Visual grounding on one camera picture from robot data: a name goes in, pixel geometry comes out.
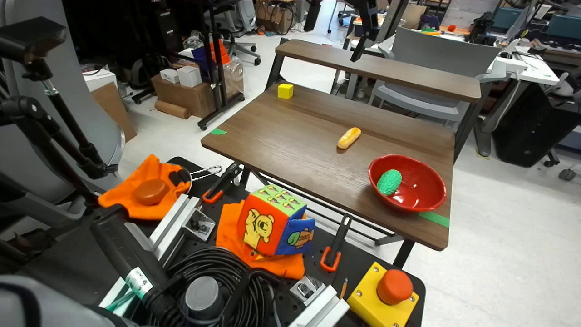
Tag grey round knob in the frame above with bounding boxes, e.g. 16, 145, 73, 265
182, 274, 223, 323

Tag red bowl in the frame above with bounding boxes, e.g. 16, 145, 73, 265
367, 154, 449, 214

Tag large cardboard box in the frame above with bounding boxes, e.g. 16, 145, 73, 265
151, 56, 245, 118

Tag yellow box with red button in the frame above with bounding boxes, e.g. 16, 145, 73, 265
347, 260, 421, 327

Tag white desk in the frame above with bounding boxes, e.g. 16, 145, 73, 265
474, 45, 561, 158

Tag black cable coil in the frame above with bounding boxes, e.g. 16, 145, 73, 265
129, 243, 287, 327

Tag long green tape strip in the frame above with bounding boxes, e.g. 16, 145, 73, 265
418, 209, 452, 231

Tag black camera stand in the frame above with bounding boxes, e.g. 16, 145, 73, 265
0, 16, 120, 211

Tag wooden side table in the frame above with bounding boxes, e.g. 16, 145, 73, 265
265, 38, 483, 160

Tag grey chair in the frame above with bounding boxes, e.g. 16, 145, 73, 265
369, 25, 505, 133

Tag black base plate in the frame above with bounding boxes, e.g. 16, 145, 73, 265
16, 154, 427, 327

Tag aluminium rail with green tag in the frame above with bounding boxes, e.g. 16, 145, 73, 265
98, 265, 154, 318

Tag green toy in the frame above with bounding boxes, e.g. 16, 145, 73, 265
376, 167, 405, 198

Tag black floor stand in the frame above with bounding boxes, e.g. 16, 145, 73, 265
196, 0, 247, 133

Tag white boxes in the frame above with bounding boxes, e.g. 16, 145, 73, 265
158, 64, 203, 89

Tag small printed marker card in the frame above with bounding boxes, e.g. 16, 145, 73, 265
289, 276, 327, 307
182, 211, 216, 242

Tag tall cardboard box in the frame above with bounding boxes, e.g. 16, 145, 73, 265
84, 69, 138, 142

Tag orange cloth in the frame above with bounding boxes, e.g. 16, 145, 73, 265
214, 200, 309, 282
96, 153, 193, 222

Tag yellow cube block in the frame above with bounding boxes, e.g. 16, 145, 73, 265
276, 82, 296, 102

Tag colourful plush cube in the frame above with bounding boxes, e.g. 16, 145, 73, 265
234, 184, 318, 260

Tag black clamp with orange handle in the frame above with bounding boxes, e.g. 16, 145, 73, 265
318, 214, 354, 274
200, 162, 243, 205

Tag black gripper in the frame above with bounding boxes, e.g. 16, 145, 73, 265
347, 0, 381, 64

